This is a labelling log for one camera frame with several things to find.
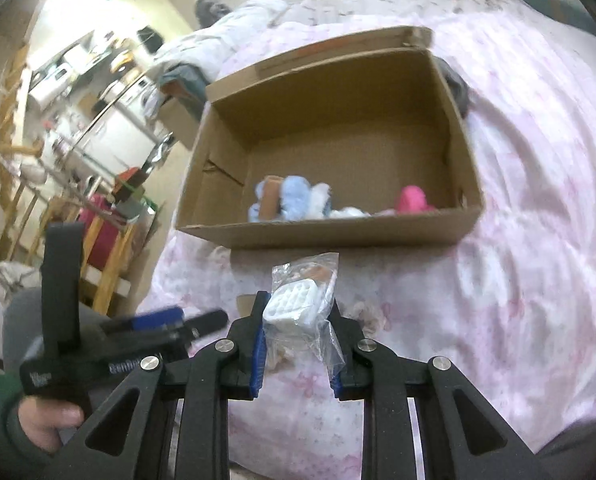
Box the clear bag with white item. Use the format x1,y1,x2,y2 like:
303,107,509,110
262,251,347,380

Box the tan silicone tube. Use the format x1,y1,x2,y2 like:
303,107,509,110
259,176,284,221

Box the pink rubber duck toy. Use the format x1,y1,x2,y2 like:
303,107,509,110
395,185,435,214

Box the beige lace scrunchie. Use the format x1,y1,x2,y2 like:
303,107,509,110
264,300,390,376

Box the white ruffled scrunchie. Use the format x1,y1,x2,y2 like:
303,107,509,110
328,207,369,219

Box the person's left hand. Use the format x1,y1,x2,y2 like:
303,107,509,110
18,396,85,454

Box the magenta bag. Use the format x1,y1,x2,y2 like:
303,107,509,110
77,193,126,271

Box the light blue plush toy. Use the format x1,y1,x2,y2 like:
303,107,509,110
248,176,331,222

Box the pink floral bed quilt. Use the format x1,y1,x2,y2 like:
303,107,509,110
141,0,596,479

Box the white kitchen cabinet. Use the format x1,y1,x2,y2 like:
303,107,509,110
64,76,170,179

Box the small brown cardboard box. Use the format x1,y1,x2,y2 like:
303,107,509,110
158,98,199,151

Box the white rumpled duvet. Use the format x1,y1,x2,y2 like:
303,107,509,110
147,0,290,82

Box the dark grey cloth bundle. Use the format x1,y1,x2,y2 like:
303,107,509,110
435,56,469,118

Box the grey tabby cat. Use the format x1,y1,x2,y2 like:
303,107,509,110
195,0,232,28

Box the teal bolster pillow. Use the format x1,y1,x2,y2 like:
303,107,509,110
522,0,596,37

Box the wooden railing frame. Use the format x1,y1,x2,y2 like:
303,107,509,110
0,44,136,314

